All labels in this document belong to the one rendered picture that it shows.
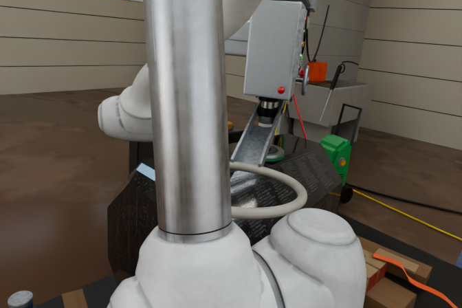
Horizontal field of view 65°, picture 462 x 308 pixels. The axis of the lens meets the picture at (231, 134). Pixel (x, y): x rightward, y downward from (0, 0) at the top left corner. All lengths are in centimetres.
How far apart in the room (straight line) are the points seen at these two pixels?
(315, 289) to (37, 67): 736
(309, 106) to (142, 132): 386
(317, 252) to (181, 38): 34
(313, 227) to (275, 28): 118
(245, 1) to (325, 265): 44
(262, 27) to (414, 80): 499
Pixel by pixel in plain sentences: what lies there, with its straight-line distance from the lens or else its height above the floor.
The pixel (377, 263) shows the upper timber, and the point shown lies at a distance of 234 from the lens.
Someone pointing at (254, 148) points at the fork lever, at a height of 93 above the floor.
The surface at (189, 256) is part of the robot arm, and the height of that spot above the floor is 114.
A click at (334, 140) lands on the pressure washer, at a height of 56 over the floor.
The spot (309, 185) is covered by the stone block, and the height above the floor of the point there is 69.
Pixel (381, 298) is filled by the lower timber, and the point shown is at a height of 10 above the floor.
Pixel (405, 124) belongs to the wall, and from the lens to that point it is 653.
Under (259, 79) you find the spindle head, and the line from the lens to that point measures 164.
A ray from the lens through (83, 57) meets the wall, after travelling 804.
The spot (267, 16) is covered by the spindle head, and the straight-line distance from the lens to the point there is 163.
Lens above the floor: 140
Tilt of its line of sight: 16 degrees down
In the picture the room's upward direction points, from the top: 5 degrees clockwise
